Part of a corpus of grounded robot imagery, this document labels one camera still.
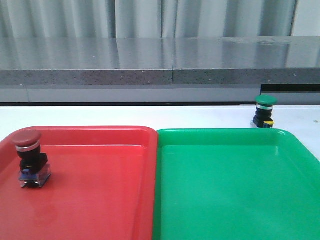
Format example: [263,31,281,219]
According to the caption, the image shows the green mushroom push button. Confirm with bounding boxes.
[251,95,278,129]

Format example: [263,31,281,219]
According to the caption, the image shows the red mushroom push button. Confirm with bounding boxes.
[11,129,51,188]

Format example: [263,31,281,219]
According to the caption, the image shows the green plastic tray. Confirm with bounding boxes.
[152,128,320,240]

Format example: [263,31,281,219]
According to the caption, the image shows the red plastic tray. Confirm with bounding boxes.
[0,126,158,240]

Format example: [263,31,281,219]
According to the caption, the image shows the grey stone counter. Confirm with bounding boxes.
[0,36,320,106]

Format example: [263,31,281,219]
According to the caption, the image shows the white curtain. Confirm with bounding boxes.
[0,0,298,39]

